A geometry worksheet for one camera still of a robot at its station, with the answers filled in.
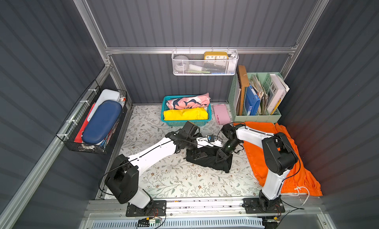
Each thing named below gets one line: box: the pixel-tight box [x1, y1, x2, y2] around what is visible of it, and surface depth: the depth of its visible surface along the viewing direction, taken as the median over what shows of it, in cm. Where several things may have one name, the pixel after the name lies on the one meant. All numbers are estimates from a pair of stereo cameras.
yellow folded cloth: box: [163, 107, 209, 121], surface depth 103 cm
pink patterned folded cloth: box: [165, 92, 211, 110], surface depth 107 cm
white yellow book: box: [266, 73, 290, 115], surface depth 101 cm
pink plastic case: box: [212, 103, 231, 125], surface depth 115 cm
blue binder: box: [244, 84, 261, 116], surface depth 101 cm
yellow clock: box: [203, 51, 229, 60], surface depth 89 cm
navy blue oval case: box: [81, 99, 123, 145], surface depth 69 cm
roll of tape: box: [173, 54, 190, 73], surface depth 88 cm
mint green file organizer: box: [227, 72, 284, 124], surface depth 104 cm
